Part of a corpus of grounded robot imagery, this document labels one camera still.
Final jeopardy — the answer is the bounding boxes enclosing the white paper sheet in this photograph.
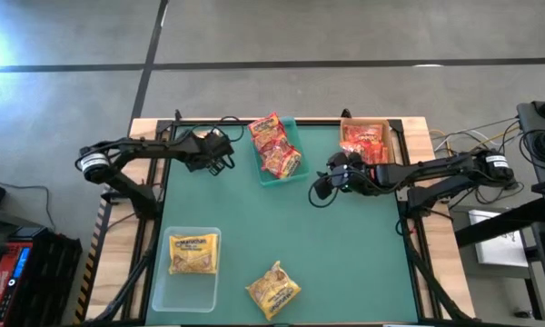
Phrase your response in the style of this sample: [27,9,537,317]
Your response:
[468,209,530,268]

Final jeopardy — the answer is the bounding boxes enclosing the green table mat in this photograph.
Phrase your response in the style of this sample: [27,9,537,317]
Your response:
[144,123,420,326]

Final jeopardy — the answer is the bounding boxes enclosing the black plastic crate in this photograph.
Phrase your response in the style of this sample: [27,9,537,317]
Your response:
[8,226,84,327]

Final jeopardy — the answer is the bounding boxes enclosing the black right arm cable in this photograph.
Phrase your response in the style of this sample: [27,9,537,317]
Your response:
[306,177,342,210]

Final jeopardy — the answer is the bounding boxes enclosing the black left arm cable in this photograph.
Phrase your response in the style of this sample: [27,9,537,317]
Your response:
[180,115,246,158]

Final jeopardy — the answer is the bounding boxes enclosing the yellow cable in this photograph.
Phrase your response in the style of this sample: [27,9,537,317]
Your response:
[429,125,521,155]

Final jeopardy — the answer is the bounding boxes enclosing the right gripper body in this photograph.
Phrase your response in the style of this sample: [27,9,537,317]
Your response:
[331,163,378,196]

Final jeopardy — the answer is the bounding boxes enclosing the clear plastic bin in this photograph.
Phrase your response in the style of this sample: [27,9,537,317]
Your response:
[149,225,223,314]

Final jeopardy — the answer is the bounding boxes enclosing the red noodle pack yellow lettering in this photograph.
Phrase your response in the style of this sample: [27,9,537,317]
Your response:
[339,139,390,165]
[343,124,385,144]

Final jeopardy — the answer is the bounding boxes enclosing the black desk leg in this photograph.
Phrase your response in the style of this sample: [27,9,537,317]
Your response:
[524,261,545,322]

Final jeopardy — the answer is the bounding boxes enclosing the black floor cable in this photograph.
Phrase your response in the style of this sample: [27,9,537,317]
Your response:
[0,147,58,231]

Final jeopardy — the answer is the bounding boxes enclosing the black metal table frame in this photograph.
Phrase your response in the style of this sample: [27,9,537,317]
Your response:
[84,108,482,327]

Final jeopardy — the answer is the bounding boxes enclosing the teal plastic bin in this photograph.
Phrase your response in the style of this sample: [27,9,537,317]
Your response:
[247,116,312,189]

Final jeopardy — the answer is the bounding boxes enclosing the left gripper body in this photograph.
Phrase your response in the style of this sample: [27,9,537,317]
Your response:
[181,134,235,172]

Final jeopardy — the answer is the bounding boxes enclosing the red electronic device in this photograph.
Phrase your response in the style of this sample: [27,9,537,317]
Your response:
[0,240,33,327]

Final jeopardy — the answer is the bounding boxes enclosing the yellow black hazard strip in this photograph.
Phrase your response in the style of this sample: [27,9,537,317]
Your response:
[74,161,119,324]

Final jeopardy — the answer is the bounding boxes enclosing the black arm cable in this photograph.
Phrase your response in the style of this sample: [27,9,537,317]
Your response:
[180,115,246,158]
[306,177,342,210]

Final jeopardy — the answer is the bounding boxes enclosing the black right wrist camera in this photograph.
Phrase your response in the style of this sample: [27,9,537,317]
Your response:
[312,175,333,201]

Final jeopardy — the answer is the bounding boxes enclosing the black diagonal beam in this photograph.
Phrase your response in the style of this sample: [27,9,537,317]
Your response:
[453,197,545,249]

